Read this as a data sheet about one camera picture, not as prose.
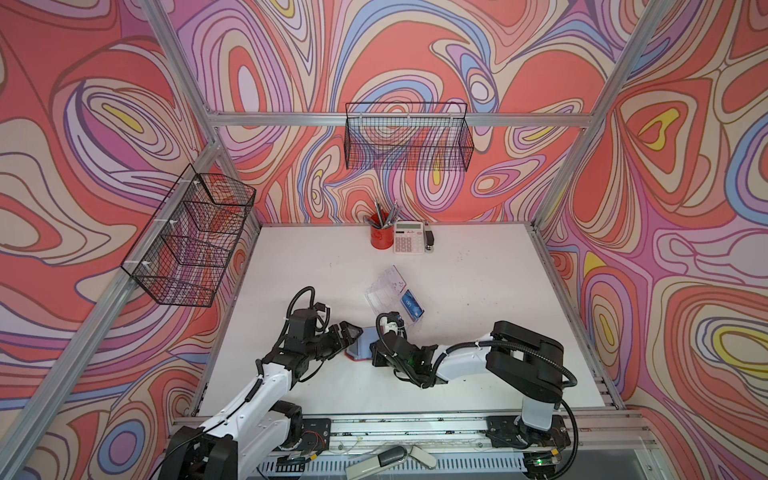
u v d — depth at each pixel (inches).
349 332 29.6
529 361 19.1
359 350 34.0
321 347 27.8
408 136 37.7
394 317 31.3
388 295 37.3
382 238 42.4
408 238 44.6
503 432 28.9
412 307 34.1
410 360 26.6
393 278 37.0
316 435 28.3
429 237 43.2
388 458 26.2
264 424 22.9
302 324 25.7
